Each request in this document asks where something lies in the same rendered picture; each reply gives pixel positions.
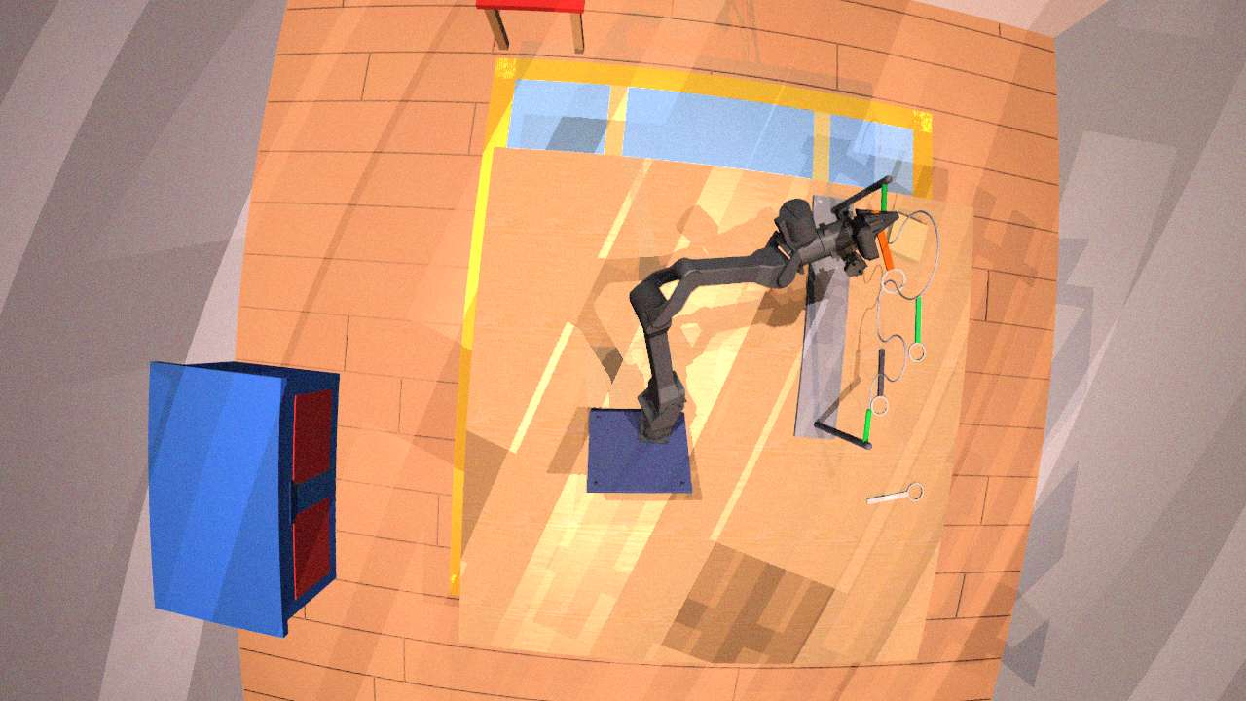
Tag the orange handle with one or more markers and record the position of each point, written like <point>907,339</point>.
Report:
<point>888,262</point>

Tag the grey ring with beige flat handle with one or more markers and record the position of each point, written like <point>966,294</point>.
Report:
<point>896,496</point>

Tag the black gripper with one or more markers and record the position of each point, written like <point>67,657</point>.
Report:
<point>862,230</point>

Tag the tan flat square block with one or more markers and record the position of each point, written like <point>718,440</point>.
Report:
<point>911,239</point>

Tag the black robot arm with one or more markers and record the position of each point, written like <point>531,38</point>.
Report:
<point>664,399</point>

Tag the green flat bar with white hoop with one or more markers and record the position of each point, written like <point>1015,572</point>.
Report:
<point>917,337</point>

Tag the black handle with grey loop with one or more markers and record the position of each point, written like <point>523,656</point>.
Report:
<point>880,387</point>

